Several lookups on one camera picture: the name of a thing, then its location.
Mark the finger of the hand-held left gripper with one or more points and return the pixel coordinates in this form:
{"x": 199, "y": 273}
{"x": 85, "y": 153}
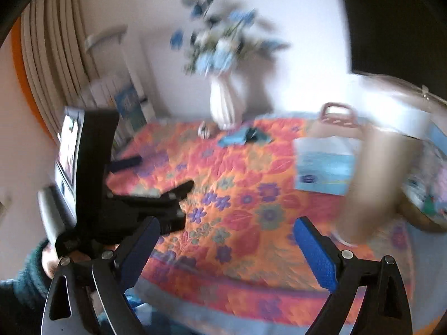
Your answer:
{"x": 129, "y": 163}
{"x": 178, "y": 190}

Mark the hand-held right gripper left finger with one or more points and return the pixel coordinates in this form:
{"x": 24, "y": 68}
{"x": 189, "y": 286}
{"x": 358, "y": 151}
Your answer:
{"x": 139, "y": 251}

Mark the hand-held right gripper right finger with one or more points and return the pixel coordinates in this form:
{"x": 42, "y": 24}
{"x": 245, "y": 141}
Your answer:
{"x": 314, "y": 254}

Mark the brown woven basket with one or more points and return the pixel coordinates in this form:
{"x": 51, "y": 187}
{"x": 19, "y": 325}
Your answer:
{"x": 419, "y": 216}

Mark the person's left forearm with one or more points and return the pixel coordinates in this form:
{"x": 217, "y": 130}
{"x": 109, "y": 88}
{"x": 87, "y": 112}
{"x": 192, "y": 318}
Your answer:
{"x": 24, "y": 286}

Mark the person's left hand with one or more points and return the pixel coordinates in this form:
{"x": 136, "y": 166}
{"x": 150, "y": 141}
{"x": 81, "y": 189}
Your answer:
{"x": 49, "y": 263}

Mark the stack of books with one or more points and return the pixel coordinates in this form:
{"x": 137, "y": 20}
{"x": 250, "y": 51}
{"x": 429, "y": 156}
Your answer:
{"x": 129, "y": 104}

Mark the floral tablecloth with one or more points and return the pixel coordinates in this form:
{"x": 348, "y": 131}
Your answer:
{"x": 244, "y": 216}

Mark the blue tissue pack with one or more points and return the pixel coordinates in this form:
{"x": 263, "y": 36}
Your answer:
{"x": 321, "y": 171}

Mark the plaid hair bow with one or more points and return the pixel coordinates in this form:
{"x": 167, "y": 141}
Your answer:
{"x": 244, "y": 136}

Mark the beige cylindrical object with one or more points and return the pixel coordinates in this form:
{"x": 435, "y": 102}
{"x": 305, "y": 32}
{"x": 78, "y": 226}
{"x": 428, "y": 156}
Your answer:
{"x": 373, "y": 188}

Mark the beige ribbed curtain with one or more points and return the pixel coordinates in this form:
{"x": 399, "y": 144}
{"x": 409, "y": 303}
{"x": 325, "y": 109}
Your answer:
{"x": 56, "y": 59}

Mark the round desk lamp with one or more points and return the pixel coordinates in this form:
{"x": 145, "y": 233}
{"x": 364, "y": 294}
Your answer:
{"x": 104, "y": 38}

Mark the blue artificial flowers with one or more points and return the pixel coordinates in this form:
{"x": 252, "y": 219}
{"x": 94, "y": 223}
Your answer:
{"x": 223, "y": 45}

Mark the black monitor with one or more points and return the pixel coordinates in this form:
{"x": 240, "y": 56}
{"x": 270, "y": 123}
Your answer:
{"x": 394, "y": 24}

